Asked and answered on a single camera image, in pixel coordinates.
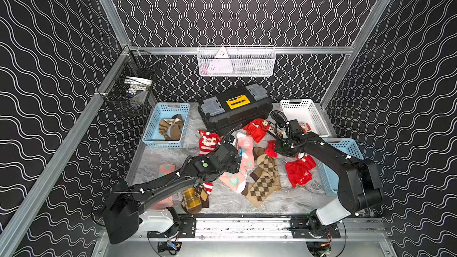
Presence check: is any red white striped sock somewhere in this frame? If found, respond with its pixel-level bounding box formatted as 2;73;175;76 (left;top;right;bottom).
202;182;214;196

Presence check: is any left light blue basket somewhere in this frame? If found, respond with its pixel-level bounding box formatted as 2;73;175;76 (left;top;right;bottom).
142;102;190;148

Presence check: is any pink dotted sock centre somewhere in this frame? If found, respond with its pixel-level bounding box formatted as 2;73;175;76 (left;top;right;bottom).
219;170;249;194

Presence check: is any clear wall-mounted basket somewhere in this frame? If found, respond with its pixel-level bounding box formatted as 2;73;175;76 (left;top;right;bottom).
196;46;277;77

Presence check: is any light blue basket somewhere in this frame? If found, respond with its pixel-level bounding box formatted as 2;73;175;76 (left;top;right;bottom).
316;137;364;197
142;102;190;148

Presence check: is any brown striped sock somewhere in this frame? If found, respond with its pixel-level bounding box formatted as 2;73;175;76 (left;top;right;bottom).
158;119;171;141

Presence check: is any red santa striped sock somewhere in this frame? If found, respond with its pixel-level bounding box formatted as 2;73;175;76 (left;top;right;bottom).
198;130;221;156

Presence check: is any small red sock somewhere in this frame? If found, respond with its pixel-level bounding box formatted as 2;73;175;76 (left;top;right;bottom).
264;140;278;158

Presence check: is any black toolbox yellow handle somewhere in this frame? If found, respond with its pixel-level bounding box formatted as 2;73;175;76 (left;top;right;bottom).
198;83;273;137

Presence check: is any pink patterned sock upper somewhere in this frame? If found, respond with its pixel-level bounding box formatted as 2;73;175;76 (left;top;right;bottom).
236;132;255;171

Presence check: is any red snowflake sock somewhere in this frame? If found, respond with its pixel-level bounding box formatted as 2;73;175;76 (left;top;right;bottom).
285;154;317;188

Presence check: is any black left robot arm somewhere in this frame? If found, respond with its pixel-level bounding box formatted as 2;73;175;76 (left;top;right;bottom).
101;143;241;245

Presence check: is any red penguin sock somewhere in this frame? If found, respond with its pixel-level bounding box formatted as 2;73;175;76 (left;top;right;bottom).
300;122;311;133

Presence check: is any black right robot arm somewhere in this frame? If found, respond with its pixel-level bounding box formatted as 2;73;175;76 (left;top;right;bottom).
275;119;384;235

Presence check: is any yellow brown plaid sock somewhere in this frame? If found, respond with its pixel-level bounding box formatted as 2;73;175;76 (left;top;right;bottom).
181;185;209;214

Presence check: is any tan argyle sock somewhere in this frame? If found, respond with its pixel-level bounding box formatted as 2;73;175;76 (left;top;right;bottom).
242;147;282;207

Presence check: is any black wire wall basket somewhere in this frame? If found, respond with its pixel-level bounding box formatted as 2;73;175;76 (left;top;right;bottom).
102;51;164;117

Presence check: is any white perforated plastic basket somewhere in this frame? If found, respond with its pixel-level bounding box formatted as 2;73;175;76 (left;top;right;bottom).
280;99;330;138

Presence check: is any right light blue basket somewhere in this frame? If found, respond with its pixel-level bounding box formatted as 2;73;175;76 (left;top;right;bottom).
316;137;364;197

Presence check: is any pink sock left edge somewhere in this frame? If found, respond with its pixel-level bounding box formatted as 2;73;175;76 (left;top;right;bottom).
147;163;176;211

